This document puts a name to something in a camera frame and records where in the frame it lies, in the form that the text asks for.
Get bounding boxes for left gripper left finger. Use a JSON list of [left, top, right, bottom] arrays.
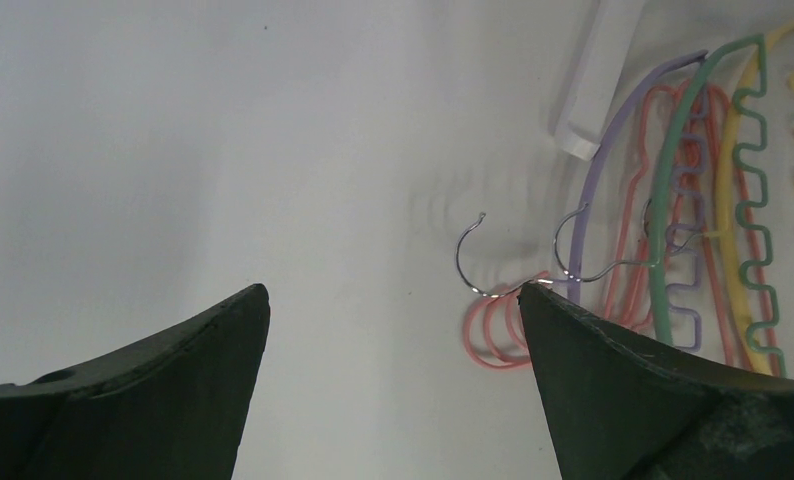
[[0, 284, 270, 479]]

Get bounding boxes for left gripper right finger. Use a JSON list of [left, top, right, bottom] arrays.
[[519, 284, 794, 479]]

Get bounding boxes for green wavy hanger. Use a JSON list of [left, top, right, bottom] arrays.
[[642, 34, 788, 378]]

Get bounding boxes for pink wire hanger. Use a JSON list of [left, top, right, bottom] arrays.
[[455, 84, 677, 370]]

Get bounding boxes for white clothes rack frame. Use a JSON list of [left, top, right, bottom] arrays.
[[553, 0, 646, 161]]

